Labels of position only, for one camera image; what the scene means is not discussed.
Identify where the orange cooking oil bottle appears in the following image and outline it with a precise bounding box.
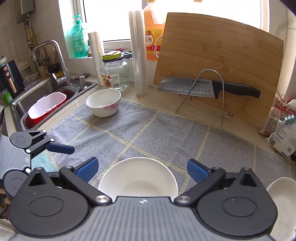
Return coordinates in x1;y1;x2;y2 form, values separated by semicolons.
144;1;167;61

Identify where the steel kitchen faucet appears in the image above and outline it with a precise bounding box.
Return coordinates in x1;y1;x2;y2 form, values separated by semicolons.
32;40;72;86

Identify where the green dish soap bottle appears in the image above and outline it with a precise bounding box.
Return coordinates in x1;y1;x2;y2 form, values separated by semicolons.
71;15;88;58

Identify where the stainless steel sink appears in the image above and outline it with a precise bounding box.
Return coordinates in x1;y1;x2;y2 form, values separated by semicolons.
10;77;97;131

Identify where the stack of white plates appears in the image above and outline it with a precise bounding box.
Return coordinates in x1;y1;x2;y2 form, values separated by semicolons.
266;177;295;240

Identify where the metal wire board stand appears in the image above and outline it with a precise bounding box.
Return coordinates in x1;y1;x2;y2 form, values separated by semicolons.
175;68;225;128

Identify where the clear glass jar yellow label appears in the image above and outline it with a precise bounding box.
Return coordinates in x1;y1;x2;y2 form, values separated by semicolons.
100;50;130;91

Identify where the grey checked dish mat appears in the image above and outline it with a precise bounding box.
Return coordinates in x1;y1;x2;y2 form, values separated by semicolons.
48;100;295;191

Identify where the white plastic container in sink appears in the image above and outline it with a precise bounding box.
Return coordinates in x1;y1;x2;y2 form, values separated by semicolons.
28;92;67;121

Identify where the black handled santoku knife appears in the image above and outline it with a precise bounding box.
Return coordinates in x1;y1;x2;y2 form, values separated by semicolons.
158;77;261;99

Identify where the white plastic food bag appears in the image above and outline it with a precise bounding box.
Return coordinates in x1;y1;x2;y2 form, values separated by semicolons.
265;115;296;159

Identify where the white bowl pink flower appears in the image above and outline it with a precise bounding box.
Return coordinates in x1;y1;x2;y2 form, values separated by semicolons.
86;88;121;118
98;157;179;200

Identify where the red white snack bag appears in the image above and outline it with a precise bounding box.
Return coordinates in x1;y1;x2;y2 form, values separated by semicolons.
259;97;296;137

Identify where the tall cling film roll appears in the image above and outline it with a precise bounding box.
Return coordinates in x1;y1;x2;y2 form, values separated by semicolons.
128;10;149;96

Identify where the teal cloth under mat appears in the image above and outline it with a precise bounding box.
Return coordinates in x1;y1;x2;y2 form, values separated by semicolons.
31;151;59;172

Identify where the bamboo cutting board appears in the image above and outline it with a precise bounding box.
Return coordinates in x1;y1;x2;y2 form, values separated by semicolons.
154;13;284;128

